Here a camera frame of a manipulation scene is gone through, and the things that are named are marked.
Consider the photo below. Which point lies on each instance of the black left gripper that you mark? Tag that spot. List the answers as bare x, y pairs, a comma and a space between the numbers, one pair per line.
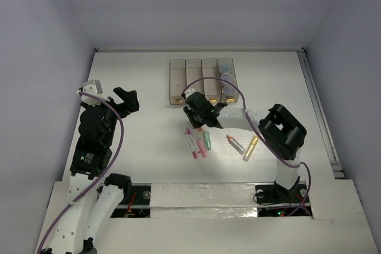
130, 99

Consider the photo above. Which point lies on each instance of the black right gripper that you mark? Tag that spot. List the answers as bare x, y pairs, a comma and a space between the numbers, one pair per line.
190, 113

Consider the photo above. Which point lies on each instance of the white pen pink cap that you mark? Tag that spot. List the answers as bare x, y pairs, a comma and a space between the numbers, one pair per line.
194, 154

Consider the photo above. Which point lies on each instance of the green highlighter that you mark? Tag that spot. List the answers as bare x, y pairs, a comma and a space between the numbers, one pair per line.
207, 140

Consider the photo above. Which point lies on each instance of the pink highlighter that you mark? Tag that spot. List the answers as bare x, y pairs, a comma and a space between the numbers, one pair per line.
202, 147

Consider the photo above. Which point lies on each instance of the grey marker orange tip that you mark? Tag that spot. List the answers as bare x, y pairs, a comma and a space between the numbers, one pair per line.
236, 145

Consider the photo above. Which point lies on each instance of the clear round clip tub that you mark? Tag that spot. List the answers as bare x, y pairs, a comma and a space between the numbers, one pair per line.
226, 78

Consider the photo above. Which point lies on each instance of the yellow clear marker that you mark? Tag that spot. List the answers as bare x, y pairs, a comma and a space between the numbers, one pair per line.
250, 149

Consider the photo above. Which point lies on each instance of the blue clip tub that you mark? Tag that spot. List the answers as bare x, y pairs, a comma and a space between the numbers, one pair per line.
224, 67

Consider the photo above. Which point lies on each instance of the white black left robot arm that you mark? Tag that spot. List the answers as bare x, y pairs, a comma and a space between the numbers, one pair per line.
93, 193

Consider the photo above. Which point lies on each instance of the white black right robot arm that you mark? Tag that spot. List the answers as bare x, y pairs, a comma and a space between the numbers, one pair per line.
276, 127

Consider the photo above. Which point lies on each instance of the clear drawer bin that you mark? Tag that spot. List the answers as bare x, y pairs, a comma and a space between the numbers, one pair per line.
177, 80
211, 86
227, 99
194, 72

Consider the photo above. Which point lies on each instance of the white foil front board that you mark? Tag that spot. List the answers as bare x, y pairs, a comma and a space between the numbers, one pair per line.
203, 200

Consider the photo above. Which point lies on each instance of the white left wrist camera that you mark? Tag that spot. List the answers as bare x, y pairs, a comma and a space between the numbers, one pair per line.
94, 88

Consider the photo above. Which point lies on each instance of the metal rail right side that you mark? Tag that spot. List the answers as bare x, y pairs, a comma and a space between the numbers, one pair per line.
327, 138

